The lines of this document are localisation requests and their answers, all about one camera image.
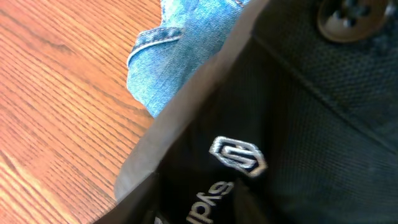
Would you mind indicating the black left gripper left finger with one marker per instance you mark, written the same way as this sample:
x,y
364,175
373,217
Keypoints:
x,y
139,207

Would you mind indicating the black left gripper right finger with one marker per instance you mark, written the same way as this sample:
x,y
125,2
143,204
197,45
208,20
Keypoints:
x,y
247,210

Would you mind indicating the black polo shirt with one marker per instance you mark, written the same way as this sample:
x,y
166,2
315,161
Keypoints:
x,y
307,119

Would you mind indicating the folded blue jeans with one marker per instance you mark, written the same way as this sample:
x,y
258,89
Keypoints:
x,y
164,58

